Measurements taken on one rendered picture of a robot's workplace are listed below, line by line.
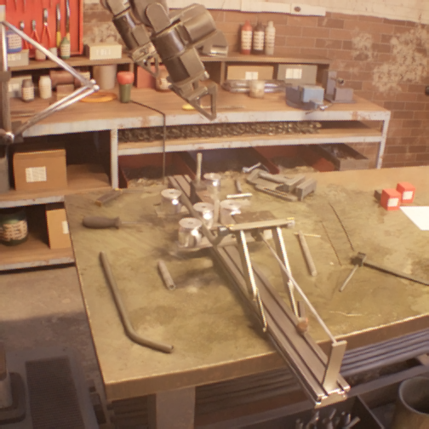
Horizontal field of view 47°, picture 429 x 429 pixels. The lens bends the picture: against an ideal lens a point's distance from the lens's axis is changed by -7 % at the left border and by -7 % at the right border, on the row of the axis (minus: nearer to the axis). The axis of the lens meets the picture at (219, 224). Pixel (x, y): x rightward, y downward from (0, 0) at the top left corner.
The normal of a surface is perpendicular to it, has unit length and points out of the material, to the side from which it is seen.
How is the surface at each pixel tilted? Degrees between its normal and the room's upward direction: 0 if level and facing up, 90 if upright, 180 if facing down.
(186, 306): 0
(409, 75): 90
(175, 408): 90
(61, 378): 0
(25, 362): 0
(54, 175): 89
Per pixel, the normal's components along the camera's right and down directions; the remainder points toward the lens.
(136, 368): 0.06, -0.89
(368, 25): 0.33, 0.45
